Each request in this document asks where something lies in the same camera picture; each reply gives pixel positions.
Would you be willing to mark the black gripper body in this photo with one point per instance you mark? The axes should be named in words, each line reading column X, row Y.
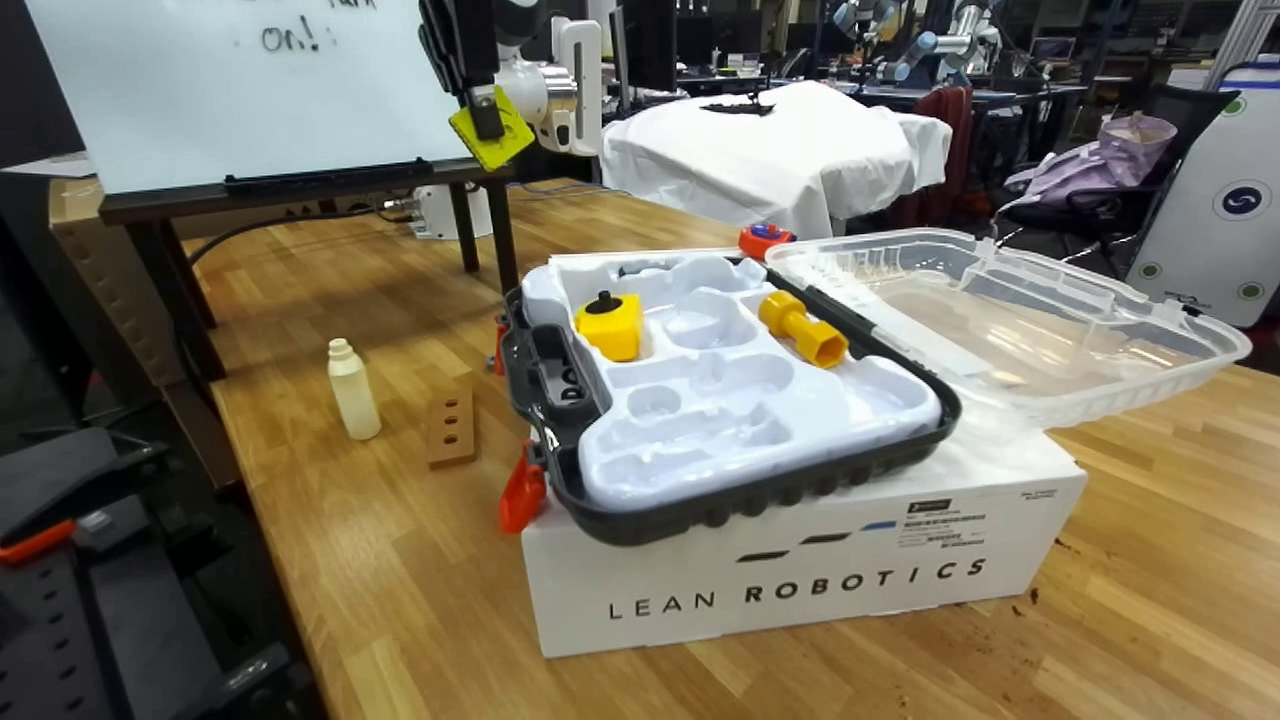
column 456, row 41

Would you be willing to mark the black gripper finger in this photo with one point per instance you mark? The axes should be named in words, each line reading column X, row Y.
column 486, row 112

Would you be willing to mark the yellow smiley eraser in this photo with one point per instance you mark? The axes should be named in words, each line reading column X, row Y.
column 509, row 147

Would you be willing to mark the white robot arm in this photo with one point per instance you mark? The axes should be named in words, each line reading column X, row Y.
column 518, row 72

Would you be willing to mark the black case with white insert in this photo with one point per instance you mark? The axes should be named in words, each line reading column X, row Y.
column 712, row 419

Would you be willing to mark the red front case latch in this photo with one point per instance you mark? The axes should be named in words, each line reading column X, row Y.
column 522, row 499

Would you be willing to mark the clear plastic case lid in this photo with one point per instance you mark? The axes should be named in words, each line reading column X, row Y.
column 1014, row 329

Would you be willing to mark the white Lean Robotics cardboard box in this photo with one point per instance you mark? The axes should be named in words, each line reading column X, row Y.
column 975, row 520

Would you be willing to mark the yellow cylinder with black knob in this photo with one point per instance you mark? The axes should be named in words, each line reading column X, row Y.
column 614, row 321

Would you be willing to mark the whiteboard on black stand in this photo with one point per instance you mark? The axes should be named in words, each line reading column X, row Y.
column 204, row 107

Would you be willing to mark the small cream plastic bottle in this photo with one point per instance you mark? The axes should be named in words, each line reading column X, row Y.
column 349, row 389

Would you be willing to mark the red round cap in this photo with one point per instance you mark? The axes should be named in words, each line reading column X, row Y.
column 760, row 238

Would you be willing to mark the wooden block with holes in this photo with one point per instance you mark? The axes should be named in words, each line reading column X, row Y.
column 451, row 431

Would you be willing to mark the white cloth covered table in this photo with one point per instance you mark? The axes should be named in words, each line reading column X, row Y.
column 805, row 156

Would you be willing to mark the yellow spool shaped piece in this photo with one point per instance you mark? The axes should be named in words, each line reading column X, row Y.
column 815, row 342

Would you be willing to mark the purple cloth on chair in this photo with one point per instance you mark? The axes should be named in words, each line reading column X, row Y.
column 1118, row 156

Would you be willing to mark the black optical breadboard plate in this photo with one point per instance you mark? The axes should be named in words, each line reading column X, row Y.
column 94, row 619

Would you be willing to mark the white cabinet with blue logo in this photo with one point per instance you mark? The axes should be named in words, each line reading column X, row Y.
column 1215, row 238

